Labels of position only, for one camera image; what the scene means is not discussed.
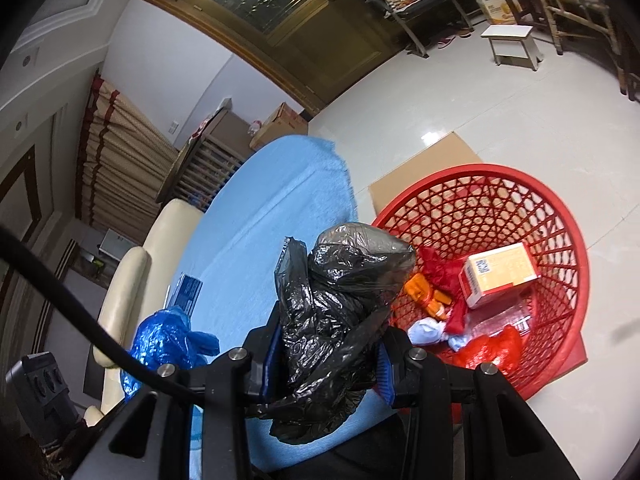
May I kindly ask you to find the red plastic basket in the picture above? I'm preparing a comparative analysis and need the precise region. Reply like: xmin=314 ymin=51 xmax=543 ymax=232
xmin=370 ymin=164 xmax=591 ymax=403

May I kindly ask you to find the black metal chair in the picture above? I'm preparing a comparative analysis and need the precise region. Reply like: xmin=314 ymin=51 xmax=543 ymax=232
xmin=345 ymin=0 xmax=476 ymax=58

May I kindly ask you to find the cream leather sofa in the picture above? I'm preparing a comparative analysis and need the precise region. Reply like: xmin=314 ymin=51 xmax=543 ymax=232
xmin=82 ymin=199 xmax=206 ymax=426

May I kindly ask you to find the yellow printed box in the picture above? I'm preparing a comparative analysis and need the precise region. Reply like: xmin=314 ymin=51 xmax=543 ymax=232
xmin=465 ymin=0 xmax=523 ymax=26

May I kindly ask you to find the blue small box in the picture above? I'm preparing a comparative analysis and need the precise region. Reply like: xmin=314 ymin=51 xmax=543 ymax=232
xmin=170 ymin=274 xmax=203 ymax=313

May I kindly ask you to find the clear plastic packaging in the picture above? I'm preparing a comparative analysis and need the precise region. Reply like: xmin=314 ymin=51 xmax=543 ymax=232
xmin=467 ymin=300 xmax=533 ymax=336

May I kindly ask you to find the beige curtain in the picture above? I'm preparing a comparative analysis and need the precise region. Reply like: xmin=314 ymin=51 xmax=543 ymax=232
xmin=75 ymin=74 xmax=178 ymax=241

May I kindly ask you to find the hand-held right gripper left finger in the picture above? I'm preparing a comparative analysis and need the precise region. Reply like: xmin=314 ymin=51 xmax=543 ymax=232
xmin=70 ymin=305 xmax=286 ymax=480

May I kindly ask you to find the red plastic bag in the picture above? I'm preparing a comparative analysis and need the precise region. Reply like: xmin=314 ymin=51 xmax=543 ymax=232
xmin=417 ymin=246 xmax=473 ymax=336
xmin=452 ymin=325 xmax=526 ymax=376

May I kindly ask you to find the orange snack packet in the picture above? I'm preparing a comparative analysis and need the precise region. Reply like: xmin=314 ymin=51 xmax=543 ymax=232
xmin=404 ymin=274 xmax=453 ymax=320

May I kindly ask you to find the wooden chair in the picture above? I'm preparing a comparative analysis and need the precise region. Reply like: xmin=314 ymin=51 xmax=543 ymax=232
xmin=515 ymin=0 xmax=621 ymax=56

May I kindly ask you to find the black plastic bag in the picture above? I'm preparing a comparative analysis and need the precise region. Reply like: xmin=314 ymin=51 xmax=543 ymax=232
xmin=270 ymin=221 xmax=416 ymax=446

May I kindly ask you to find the wooden crib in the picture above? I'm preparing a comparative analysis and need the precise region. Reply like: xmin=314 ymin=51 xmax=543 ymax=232
xmin=157 ymin=107 xmax=261 ymax=211

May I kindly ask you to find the grey box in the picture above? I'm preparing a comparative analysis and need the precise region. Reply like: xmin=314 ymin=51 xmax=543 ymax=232
xmin=97 ymin=227 xmax=138 ymax=263

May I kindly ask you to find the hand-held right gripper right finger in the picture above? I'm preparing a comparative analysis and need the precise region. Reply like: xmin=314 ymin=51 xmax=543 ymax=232
xmin=375 ymin=327 xmax=581 ymax=480

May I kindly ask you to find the wooden door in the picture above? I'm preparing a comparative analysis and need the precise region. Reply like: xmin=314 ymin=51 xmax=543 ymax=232
xmin=137 ymin=0 xmax=401 ymax=116

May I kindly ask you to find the orange and white box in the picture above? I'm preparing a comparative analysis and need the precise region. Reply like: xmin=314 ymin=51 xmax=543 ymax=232
xmin=459 ymin=241 xmax=541 ymax=310

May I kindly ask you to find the white tissue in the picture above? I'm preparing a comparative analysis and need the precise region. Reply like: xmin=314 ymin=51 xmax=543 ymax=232
xmin=406 ymin=317 xmax=468 ymax=352

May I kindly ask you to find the white stool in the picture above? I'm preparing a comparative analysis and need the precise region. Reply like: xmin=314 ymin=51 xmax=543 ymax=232
xmin=480 ymin=24 xmax=543 ymax=72

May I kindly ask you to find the blue plastic bag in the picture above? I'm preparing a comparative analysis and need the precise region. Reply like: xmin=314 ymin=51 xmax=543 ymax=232
xmin=120 ymin=305 xmax=221 ymax=401

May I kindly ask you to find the flat cardboard sheet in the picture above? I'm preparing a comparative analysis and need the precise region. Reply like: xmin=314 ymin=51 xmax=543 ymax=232
xmin=367 ymin=131 xmax=483 ymax=221

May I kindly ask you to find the cardboard box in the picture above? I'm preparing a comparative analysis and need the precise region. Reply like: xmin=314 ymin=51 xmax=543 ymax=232
xmin=249 ymin=102 xmax=308 ymax=153

